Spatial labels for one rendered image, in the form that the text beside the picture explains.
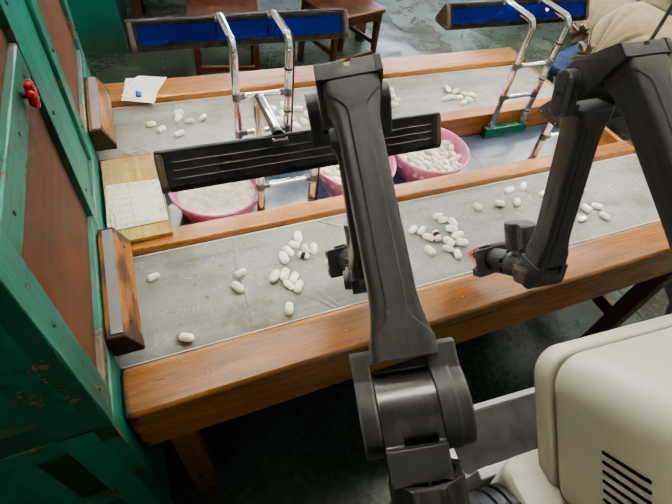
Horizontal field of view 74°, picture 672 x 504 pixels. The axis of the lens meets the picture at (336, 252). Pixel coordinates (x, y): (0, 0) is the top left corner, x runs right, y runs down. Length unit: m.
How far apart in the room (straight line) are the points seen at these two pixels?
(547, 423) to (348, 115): 0.36
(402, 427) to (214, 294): 0.77
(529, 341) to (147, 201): 1.64
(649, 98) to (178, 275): 0.98
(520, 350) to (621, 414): 1.74
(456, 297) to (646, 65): 0.65
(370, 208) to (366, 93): 0.13
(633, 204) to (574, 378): 1.38
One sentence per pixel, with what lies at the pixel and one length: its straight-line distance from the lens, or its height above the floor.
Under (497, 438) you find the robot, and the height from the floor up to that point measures 1.04.
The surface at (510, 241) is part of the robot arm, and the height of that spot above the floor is 0.98.
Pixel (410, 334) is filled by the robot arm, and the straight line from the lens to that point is 0.43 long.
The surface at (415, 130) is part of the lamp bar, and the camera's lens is 1.05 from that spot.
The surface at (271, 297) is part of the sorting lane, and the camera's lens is 1.10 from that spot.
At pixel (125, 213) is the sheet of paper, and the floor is 0.78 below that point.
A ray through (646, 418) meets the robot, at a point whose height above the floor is 1.37.
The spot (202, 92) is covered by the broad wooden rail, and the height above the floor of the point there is 0.76.
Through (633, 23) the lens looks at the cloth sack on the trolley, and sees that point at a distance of 4.06.
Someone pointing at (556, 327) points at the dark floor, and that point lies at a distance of 2.28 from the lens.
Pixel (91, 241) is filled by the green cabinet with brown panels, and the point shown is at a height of 0.87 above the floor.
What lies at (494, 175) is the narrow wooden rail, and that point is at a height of 0.76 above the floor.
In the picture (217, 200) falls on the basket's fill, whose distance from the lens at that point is 1.34.
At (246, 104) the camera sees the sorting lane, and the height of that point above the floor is 0.74.
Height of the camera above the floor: 1.65
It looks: 49 degrees down
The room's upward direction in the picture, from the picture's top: 9 degrees clockwise
